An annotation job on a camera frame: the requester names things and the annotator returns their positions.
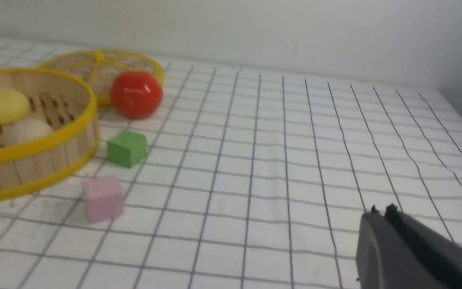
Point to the woven bamboo steamer lid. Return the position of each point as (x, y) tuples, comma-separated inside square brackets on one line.
[(99, 68)]

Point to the pink foam cube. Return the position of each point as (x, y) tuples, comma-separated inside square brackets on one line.
[(104, 198)]

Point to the bamboo steamer tray yellow rim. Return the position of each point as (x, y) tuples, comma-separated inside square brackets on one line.
[(69, 106)]

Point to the green foam cube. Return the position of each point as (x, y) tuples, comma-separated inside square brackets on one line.
[(127, 148)]

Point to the beige steamed bun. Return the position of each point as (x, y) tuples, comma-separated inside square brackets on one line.
[(27, 130)]

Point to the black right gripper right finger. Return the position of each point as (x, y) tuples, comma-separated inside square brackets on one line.
[(439, 249)]

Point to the red plastic tomato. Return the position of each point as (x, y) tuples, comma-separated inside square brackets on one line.
[(136, 94)]

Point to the white grid tablecloth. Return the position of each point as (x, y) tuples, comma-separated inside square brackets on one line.
[(253, 180)]

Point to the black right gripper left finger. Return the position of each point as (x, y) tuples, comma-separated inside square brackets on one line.
[(395, 251)]

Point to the yellow steamed bun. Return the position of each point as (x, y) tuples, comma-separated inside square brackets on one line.
[(14, 106)]

